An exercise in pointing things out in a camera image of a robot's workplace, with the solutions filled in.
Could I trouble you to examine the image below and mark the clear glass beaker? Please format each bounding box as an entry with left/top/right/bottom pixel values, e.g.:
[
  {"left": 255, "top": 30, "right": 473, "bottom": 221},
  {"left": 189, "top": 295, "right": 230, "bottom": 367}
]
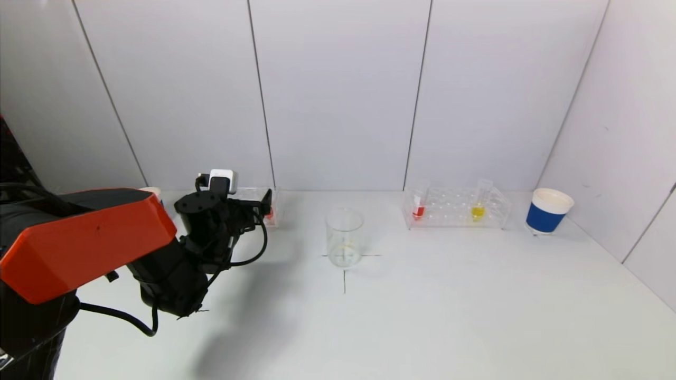
[{"left": 325, "top": 207, "right": 364, "bottom": 269}]

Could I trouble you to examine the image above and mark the test tube with red pigment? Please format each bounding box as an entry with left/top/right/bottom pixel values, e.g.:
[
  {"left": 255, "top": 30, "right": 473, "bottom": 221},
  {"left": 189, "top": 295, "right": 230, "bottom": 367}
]
[{"left": 412, "top": 179, "right": 430, "bottom": 221}]

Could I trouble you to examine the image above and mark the clear acrylic test tube rack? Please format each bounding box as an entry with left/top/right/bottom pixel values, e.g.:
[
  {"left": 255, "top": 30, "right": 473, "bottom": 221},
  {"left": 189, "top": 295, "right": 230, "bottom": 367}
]
[
  {"left": 402, "top": 186, "right": 512, "bottom": 231},
  {"left": 232, "top": 186, "right": 281, "bottom": 227}
]

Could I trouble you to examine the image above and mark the test tube with yellow pigment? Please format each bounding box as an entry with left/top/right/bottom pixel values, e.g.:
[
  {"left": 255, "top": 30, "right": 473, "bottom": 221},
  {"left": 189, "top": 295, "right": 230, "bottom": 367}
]
[{"left": 470, "top": 179, "right": 494, "bottom": 223}]

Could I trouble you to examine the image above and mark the white paper cup blue sleeve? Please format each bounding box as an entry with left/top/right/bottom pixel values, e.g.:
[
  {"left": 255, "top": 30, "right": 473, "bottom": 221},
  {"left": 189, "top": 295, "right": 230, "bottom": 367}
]
[
  {"left": 138, "top": 186, "right": 165, "bottom": 207},
  {"left": 526, "top": 188, "right": 575, "bottom": 235}
]

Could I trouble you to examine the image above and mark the thin black camera cable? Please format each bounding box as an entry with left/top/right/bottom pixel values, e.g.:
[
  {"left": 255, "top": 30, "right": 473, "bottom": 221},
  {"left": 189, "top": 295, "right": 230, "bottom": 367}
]
[{"left": 79, "top": 208, "right": 269, "bottom": 337}]

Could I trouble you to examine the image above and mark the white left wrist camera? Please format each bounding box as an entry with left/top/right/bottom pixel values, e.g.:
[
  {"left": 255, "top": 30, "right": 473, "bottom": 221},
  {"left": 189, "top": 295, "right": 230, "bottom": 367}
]
[{"left": 196, "top": 169, "right": 239, "bottom": 195}]

